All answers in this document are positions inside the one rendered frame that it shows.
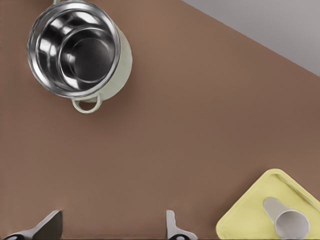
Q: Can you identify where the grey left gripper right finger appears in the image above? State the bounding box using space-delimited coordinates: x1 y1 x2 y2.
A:
166 209 198 240

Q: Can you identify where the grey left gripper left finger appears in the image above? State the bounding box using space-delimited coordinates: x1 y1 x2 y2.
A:
1 209 63 240

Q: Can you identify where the white IKEA cup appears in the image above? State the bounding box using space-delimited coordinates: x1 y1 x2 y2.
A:
262 197 311 238

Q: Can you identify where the pale green steel pot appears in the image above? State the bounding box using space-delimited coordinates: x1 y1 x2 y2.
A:
26 0 133 114

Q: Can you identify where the yellow tray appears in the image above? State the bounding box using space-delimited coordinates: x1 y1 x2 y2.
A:
215 168 320 240

